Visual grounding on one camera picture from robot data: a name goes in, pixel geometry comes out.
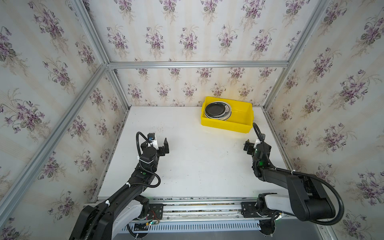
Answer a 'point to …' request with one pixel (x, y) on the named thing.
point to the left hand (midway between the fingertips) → (157, 137)
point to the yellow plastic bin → (241, 119)
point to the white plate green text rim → (229, 111)
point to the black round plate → (216, 109)
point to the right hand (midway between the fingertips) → (256, 142)
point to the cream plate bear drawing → (226, 119)
